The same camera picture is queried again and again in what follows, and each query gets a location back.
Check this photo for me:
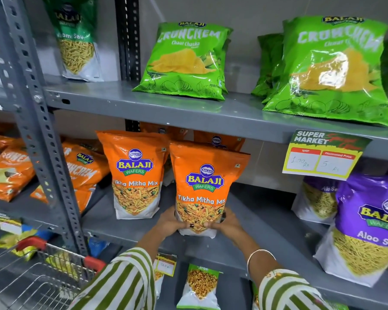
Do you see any person's right hand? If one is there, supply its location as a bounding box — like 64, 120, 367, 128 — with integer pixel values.
204, 208, 248, 248

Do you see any person's left hand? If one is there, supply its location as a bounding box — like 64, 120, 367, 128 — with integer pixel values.
154, 206, 195, 238

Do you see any orange snack mix packet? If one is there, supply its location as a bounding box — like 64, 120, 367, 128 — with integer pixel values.
169, 141, 251, 239
96, 130, 171, 220
193, 130, 246, 152
139, 122, 189, 143

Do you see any person's right forearm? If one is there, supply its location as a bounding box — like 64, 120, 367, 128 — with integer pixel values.
234, 237, 335, 310

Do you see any person's left forearm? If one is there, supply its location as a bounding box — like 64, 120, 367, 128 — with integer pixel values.
67, 228, 169, 310

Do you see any small yellow price tag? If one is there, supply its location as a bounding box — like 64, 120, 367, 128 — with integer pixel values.
153, 253, 178, 277
0, 212, 23, 236

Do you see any silver bangle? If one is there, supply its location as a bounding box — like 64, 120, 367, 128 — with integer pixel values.
246, 249, 277, 279

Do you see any green snack packet clear window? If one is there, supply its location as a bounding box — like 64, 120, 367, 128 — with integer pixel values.
153, 271, 166, 301
251, 282, 261, 310
176, 263, 223, 310

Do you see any blue snack packet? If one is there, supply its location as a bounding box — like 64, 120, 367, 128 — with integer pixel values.
87, 237, 111, 259

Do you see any purple sev packet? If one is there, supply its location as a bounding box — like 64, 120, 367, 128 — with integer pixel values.
313, 173, 388, 288
291, 176, 343, 225

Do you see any grey metal shelf rack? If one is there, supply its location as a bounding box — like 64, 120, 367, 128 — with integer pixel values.
0, 0, 388, 310

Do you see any large yellow green price tag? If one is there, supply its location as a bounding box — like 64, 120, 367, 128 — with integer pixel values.
282, 129, 373, 181

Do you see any yellow snack packet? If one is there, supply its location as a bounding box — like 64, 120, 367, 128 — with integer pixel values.
0, 229, 38, 262

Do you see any wire basket with red handles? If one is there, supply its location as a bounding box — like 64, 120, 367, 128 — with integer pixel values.
0, 236, 107, 310

